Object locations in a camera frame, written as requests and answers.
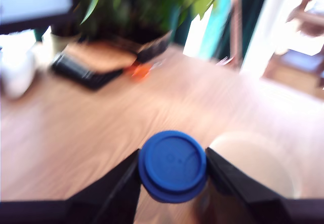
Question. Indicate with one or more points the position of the blue coffee capsule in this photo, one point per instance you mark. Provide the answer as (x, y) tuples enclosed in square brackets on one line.
[(172, 165)]

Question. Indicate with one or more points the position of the coffee cup with pale inside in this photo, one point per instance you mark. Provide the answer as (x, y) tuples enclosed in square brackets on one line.
[(258, 158)]

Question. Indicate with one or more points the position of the small orange object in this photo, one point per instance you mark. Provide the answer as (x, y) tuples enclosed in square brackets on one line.
[(141, 72)]

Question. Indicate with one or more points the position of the round cork mat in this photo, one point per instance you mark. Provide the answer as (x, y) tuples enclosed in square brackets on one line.
[(101, 56)]

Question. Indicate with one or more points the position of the brown wooden chair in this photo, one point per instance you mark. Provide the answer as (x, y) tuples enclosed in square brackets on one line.
[(298, 56)]

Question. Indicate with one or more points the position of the dark woven plant basket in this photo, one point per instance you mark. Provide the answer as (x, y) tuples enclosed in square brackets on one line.
[(155, 47)]

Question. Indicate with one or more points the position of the white game controller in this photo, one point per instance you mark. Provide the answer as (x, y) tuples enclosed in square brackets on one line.
[(15, 72)]

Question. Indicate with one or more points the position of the pale small pot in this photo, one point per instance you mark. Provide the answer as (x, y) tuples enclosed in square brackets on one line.
[(59, 42)]

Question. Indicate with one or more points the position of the teal curtain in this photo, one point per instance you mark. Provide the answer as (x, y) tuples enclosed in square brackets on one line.
[(215, 23)]

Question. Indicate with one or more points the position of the dark green curtain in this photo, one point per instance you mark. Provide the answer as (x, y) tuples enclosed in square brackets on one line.
[(253, 11)]

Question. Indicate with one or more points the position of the green leafy house plant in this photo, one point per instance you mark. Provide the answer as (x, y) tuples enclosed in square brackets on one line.
[(141, 3)]

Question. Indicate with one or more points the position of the black Huawei monitor with stand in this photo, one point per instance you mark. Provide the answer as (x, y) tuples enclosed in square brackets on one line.
[(33, 3)]

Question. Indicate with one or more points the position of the wooden post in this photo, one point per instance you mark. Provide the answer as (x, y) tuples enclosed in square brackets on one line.
[(236, 31)]

